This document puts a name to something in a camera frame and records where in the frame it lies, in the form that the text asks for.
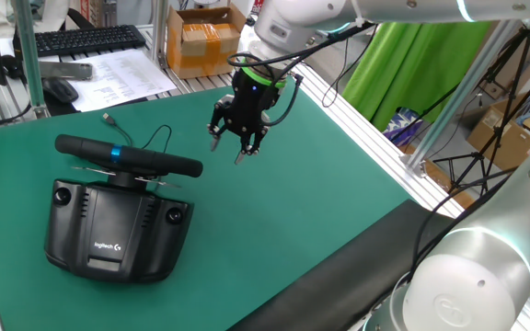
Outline green table mat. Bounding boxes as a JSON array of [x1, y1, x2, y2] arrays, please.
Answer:
[[0, 82, 413, 331]]

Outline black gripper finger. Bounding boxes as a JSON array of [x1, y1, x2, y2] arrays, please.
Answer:
[[234, 126, 270, 166], [206, 95, 235, 153]]

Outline silver metal plate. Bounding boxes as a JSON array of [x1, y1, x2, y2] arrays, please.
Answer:
[[38, 61, 94, 82]]

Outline green cloth curtain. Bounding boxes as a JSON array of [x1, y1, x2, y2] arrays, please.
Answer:
[[341, 20, 494, 132]]

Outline blue white patterned bag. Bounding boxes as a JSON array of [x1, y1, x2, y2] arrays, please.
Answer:
[[382, 107, 425, 147]]

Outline black USB cable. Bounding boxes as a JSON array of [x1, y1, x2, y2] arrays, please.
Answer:
[[101, 112, 174, 155]]

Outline taped cardboard box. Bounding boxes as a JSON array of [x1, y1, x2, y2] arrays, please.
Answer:
[[166, 4, 247, 80]]

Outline black Logitech wheel base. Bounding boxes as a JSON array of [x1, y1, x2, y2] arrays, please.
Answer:
[[43, 172, 196, 284]]

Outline black computer keyboard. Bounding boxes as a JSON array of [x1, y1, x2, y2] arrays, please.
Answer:
[[12, 24, 147, 59]]

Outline black computer mouse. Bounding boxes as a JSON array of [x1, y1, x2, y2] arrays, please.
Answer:
[[41, 76, 80, 104]]

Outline black leather steering wheel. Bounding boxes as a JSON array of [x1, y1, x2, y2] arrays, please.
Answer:
[[54, 133, 204, 189]]

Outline black tripod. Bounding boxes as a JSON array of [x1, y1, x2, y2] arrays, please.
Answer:
[[432, 27, 530, 194]]

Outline white printed paper sheet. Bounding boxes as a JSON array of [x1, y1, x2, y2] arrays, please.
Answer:
[[64, 49, 178, 113]]

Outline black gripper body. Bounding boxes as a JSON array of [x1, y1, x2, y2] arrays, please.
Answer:
[[222, 75, 287, 138]]

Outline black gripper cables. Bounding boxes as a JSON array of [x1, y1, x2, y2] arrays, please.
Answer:
[[226, 22, 376, 128]]

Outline green wrist adapter ring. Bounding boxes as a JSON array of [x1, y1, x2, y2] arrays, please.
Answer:
[[239, 63, 289, 91]]

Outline open cardboard box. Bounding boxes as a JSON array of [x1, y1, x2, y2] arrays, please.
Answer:
[[466, 86, 530, 171]]

